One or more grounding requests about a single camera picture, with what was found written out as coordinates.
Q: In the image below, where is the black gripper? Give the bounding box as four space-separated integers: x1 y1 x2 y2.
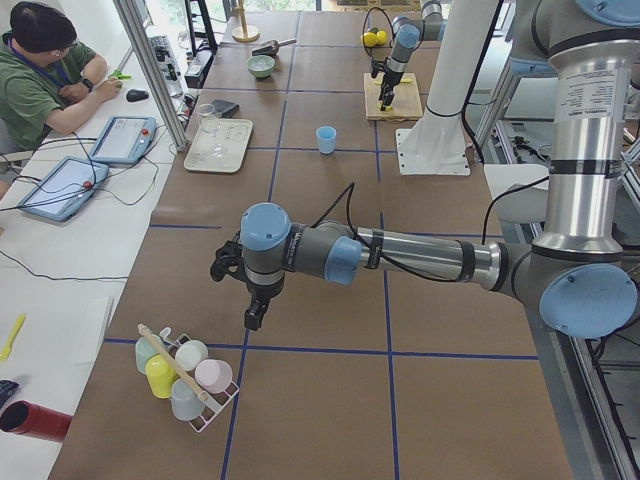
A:
379 71 400 111
244 272 285 330

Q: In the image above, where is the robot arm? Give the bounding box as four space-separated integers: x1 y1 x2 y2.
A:
378 0 446 111
237 1 639 339

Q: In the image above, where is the blue paper cup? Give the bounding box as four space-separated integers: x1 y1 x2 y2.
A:
316 125 337 155

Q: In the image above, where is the pink plastic cup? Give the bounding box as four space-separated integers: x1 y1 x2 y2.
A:
194 359 233 393

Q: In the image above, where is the white plastic cup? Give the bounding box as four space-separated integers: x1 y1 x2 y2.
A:
175 340 208 372

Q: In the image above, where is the yellow plastic cup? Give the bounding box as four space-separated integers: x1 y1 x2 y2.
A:
144 354 178 399

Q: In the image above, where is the grey plastic cup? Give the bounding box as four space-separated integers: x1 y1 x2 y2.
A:
170 379 204 421

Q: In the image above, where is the green plastic cup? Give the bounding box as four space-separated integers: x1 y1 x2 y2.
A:
134 337 157 374

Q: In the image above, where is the bamboo cutting board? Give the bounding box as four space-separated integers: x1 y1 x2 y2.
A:
363 73 423 120

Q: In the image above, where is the steel ice scoop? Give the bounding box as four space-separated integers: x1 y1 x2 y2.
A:
251 38 297 57

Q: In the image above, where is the green bowl of ice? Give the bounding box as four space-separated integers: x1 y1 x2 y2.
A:
245 55 276 79

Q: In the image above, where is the round wooden stand base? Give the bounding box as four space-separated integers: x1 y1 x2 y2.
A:
231 0 260 43

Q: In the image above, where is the grey folded cloth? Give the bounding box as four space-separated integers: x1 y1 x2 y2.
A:
210 99 239 118

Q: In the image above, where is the cream bear serving tray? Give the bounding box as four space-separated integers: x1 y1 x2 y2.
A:
184 119 253 174

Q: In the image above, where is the clear wine glass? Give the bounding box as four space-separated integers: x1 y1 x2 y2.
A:
197 104 226 157

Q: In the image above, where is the blue teach pendant far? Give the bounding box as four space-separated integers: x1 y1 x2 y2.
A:
89 115 157 165

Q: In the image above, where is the blue teach pendant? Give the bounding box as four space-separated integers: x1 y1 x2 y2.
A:
89 115 157 165
17 156 109 222

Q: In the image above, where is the blue teach pendant near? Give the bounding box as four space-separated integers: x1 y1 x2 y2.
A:
17 156 109 222

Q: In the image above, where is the black keyboard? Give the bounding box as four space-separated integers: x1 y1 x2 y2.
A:
148 35 171 62

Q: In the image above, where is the black computer mouse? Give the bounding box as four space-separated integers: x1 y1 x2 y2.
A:
126 89 149 103

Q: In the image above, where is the red cylinder can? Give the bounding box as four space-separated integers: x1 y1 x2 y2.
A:
1 400 73 443

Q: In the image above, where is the green clip on desk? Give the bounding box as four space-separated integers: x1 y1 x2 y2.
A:
108 70 132 80

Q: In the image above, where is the person in green shirt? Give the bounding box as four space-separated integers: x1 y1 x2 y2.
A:
1 1 123 150

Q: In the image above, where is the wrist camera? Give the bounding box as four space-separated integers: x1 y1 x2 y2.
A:
210 240 246 282
370 59 385 79

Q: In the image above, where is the white wire cup rack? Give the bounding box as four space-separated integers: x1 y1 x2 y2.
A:
137 324 239 432

